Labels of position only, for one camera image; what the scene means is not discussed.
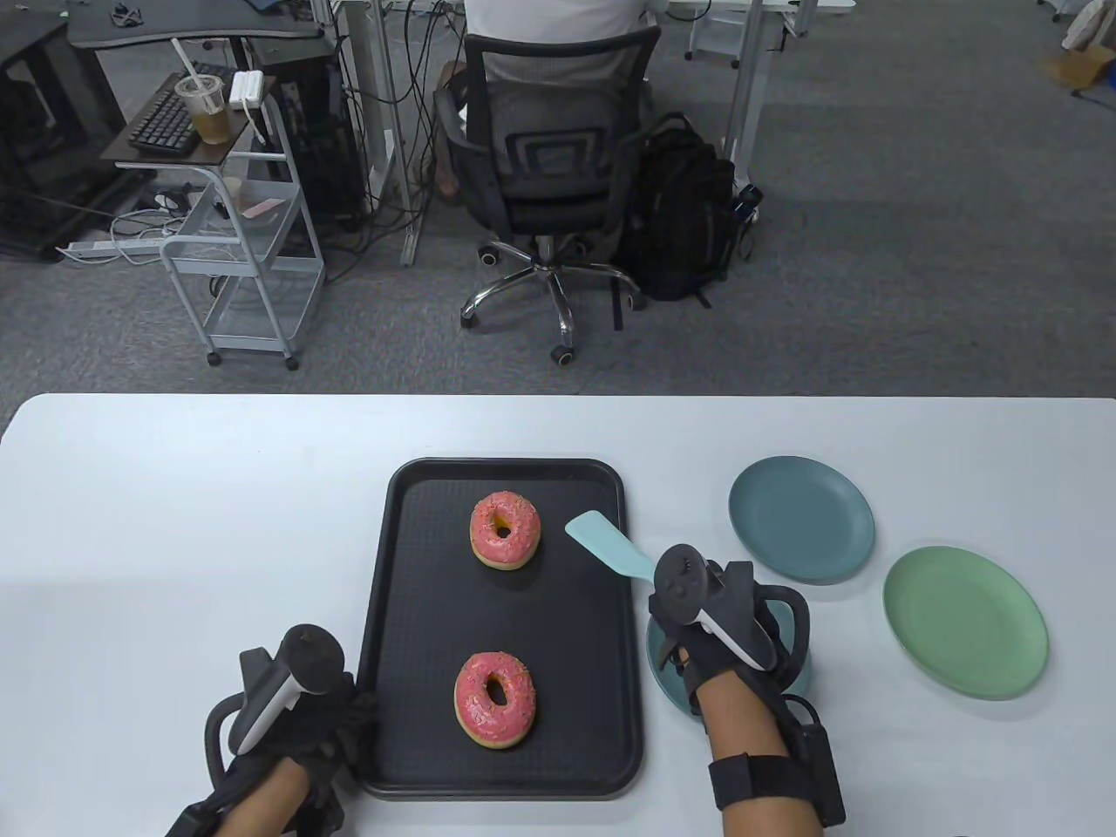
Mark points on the person's right hand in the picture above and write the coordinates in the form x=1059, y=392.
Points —
x=706, y=671

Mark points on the person's left hand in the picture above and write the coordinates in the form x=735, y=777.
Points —
x=331, y=724

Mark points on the teal round plate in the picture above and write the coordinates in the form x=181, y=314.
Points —
x=802, y=514
x=670, y=696

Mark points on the black white handheld controller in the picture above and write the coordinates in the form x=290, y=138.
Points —
x=680, y=580
x=312, y=658

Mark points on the pink frosted mini donut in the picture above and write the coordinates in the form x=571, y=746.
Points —
x=523, y=547
x=475, y=717

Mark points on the black baking tray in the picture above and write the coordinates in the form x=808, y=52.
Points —
x=558, y=610

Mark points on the light blue dessert shovel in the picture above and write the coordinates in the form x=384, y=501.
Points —
x=602, y=536

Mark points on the person's right forearm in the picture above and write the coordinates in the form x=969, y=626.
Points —
x=750, y=732

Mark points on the person's left forearm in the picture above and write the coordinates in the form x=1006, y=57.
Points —
x=261, y=802

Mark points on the green round plate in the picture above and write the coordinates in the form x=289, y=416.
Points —
x=968, y=623

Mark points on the black backpack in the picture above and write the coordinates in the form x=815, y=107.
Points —
x=680, y=218

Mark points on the black handheld device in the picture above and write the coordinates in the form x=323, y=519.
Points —
x=750, y=202

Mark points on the pink flat packet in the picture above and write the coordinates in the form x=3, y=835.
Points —
x=261, y=208

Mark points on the white power strip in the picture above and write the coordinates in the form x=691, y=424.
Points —
x=96, y=248

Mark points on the black mesh office chair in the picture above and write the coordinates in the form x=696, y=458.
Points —
x=549, y=157

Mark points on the small clear cup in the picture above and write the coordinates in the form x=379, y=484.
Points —
x=230, y=190

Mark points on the black computer tower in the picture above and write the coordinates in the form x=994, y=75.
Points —
x=323, y=157

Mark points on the white rolling cart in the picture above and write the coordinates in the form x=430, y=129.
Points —
x=222, y=150

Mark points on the plastic drink cup with straw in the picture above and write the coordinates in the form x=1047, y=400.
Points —
x=209, y=118

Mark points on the black keyboard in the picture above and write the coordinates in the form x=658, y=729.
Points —
x=166, y=122

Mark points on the white rolling cabinet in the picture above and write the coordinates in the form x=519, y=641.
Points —
x=719, y=35

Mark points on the white power adapter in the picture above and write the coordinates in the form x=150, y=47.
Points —
x=246, y=89

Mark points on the cardboard box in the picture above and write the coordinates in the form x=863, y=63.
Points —
x=1085, y=68

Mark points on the black desk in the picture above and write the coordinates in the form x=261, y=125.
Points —
x=192, y=22

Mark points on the white plastic item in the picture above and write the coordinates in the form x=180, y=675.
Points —
x=1085, y=26

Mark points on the white desk frame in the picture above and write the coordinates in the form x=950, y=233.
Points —
x=384, y=105
x=745, y=105

